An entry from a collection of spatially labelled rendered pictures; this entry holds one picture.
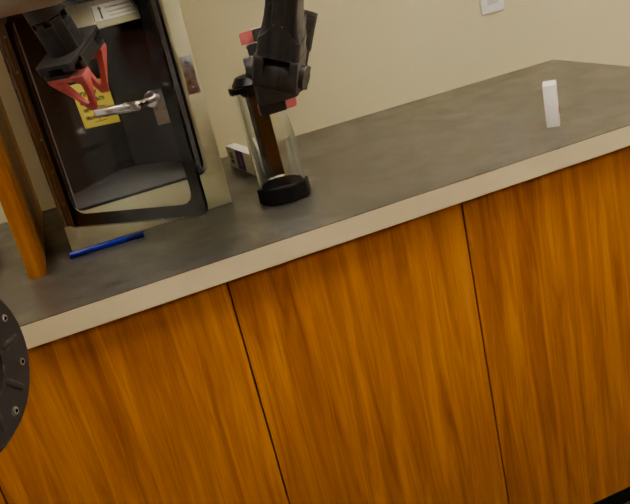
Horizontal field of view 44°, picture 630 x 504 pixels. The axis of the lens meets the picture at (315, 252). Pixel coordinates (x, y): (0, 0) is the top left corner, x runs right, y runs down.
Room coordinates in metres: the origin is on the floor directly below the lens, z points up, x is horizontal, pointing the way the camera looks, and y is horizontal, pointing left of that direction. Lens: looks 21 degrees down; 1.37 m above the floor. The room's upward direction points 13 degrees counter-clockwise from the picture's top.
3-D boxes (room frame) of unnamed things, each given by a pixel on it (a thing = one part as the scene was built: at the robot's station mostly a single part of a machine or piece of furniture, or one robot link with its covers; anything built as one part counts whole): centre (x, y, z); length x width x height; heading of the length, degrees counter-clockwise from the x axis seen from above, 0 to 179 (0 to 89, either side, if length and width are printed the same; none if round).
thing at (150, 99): (1.29, 0.24, 1.20); 0.10 x 0.05 x 0.03; 64
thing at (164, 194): (1.35, 0.30, 1.19); 0.30 x 0.01 x 0.40; 64
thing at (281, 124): (1.46, 0.03, 1.06); 0.11 x 0.11 x 0.21
